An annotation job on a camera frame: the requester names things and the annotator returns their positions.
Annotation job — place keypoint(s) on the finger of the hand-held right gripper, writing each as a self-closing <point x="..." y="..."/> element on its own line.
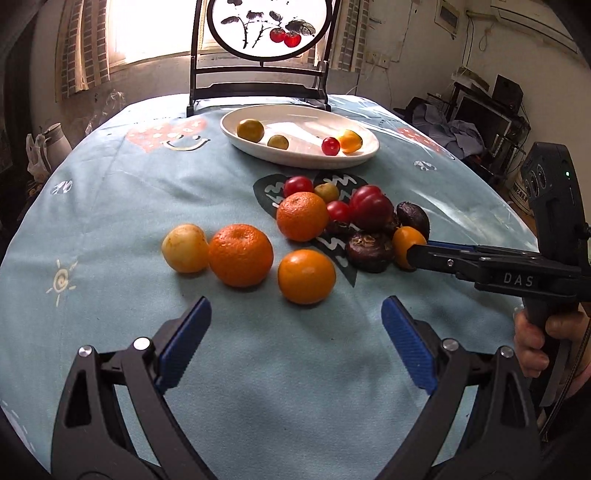
<point x="455" y="246"/>
<point x="443" y="263"/>

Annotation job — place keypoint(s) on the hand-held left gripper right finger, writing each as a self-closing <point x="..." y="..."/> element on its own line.
<point x="408" y="344"/>

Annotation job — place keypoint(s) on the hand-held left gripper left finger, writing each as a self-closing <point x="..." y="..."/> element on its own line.
<point x="184" y="341"/>

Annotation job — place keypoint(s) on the orange cherry tomato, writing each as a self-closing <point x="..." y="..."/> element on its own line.
<point x="402" y="244"/>

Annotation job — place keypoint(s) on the dark red tomato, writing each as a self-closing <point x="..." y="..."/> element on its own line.
<point x="371" y="207"/>

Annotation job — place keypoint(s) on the pale yellow round fruit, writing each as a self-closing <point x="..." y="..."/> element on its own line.
<point x="185" y="248"/>

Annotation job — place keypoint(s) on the orange mandarin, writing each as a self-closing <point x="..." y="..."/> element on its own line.
<point x="302" y="216"/>
<point x="240" y="255"/>

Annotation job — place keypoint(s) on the red cherry tomato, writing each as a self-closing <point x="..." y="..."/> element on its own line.
<point x="330" y="146"/>
<point x="338" y="211"/>

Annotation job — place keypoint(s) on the smooth round orange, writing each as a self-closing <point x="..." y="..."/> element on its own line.
<point x="306" y="276"/>

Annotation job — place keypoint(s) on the small yellow-green fruit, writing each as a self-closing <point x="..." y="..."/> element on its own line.
<point x="327" y="191"/>

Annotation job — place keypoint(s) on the round red tomato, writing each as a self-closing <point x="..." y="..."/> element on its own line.
<point x="298" y="186"/>

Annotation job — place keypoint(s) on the white oval plate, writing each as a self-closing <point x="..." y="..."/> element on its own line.
<point x="300" y="122"/>

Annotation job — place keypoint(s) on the person's right hand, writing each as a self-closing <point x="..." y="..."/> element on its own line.
<point x="526" y="344"/>

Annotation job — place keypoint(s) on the white bucket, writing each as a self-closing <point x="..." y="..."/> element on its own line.
<point x="524" y="189"/>

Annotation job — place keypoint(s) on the black metal stand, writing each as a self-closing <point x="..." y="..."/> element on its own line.
<point x="515" y="147"/>

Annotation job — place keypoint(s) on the pile of clothes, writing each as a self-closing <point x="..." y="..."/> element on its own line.
<point x="443" y="124"/>

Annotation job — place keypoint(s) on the black monitor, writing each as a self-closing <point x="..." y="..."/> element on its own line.
<point x="480" y="117"/>

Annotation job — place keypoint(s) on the black speaker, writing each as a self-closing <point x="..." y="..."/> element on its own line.
<point x="508" y="92"/>

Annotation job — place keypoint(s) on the yellow cherry tomato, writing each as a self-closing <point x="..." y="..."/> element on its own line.
<point x="350" y="141"/>

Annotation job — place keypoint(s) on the light blue printed tablecloth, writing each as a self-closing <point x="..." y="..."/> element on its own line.
<point x="115" y="207"/>

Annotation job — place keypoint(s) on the white air conditioner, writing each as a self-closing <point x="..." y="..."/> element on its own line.
<point x="531" y="18"/>

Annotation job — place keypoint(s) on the small green jujube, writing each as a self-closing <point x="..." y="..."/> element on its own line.
<point x="278" y="141"/>

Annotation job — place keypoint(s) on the large green jujube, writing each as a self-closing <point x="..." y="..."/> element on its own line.
<point x="250" y="129"/>

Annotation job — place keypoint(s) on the white electrical box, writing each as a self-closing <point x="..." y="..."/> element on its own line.
<point x="448" y="16"/>

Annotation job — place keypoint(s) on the brick pattern curtain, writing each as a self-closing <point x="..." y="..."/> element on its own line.
<point x="76" y="46"/>
<point x="351" y="37"/>

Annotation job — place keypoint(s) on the white plastic bag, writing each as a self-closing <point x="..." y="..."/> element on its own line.
<point x="36" y="159"/>

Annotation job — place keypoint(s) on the white jug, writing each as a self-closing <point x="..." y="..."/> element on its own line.
<point x="57" y="141"/>

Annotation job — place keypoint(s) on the black framed round painted screen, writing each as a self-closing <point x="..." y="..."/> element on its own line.
<point x="258" y="27"/>

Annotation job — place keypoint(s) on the bright window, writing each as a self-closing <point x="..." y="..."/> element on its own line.
<point x="138" y="32"/>

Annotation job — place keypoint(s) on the white wall socket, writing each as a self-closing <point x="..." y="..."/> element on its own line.
<point x="382" y="60"/>

